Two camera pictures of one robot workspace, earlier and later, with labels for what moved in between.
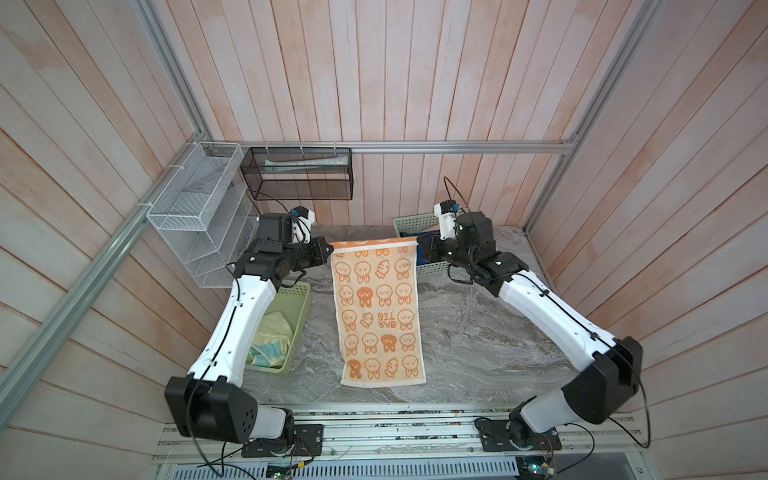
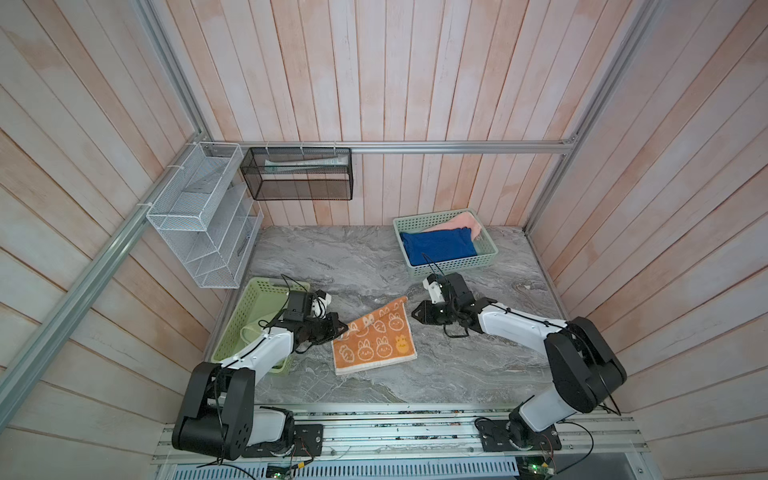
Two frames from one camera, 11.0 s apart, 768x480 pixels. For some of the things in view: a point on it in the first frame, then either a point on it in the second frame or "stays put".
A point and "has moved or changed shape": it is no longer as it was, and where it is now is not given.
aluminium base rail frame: [425, 444] stays put
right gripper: [431, 248] → [423, 314]
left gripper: [319, 257] → [332, 321]
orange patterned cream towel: [378, 312] has moved or changed shape
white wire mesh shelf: [206, 213] stays put
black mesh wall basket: [299, 173] stays put
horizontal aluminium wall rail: [390, 146] stays put
